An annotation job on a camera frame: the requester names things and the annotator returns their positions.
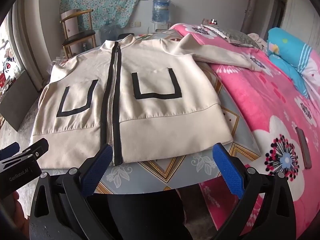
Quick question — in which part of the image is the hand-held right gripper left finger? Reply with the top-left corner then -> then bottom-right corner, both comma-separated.
30,144 -> 113,240

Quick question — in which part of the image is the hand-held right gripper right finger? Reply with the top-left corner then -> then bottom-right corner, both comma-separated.
212,142 -> 297,240

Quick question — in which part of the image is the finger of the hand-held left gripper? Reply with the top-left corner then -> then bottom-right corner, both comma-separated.
0,142 -> 20,156
21,138 -> 50,161

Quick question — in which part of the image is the cream zip jacket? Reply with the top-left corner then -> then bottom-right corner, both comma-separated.
32,34 -> 263,166

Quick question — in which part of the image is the person's left hand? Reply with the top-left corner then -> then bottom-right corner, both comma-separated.
5,190 -> 33,240

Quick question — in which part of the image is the dark board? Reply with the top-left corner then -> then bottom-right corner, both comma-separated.
0,70 -> 33,132

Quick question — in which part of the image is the fruit print tablecloth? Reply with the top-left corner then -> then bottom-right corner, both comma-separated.
50,29 -> 262,197

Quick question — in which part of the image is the brown phone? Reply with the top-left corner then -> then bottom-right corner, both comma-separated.
295,127 -> 312,169

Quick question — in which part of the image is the pink floral blanket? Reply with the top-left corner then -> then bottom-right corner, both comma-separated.
170,22 -> 320,240

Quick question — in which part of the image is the grey curtain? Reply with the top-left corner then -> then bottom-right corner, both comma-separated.
11,0 -> 54,90

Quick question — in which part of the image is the wooden chair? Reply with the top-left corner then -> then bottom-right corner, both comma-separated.
61,9 -> 97,58

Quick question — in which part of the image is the pale tall container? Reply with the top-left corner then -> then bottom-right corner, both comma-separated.
61,9 -> 78,40

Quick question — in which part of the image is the blue striped pillow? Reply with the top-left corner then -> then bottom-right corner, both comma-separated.
266,27 -> 313,98

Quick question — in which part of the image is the empty clear water jug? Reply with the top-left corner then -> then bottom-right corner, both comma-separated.
99,22 -> 118,43

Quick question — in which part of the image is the silver sequin cushion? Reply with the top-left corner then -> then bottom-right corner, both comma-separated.
220,26 -> 260,48

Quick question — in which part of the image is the white lace cloth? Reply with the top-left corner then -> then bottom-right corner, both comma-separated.
200,25 -> 232,38

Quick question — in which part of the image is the white water dispenser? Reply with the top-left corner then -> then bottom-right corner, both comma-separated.
152,22 -> 170,33

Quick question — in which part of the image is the dark door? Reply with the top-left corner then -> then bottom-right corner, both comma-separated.
269,0 -> 288,29

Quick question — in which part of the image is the blue water bottle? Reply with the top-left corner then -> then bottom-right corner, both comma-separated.
152,0 -> 172,23

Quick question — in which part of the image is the teal floral wall cloth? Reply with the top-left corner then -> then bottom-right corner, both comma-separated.
61,0 -> 148,29

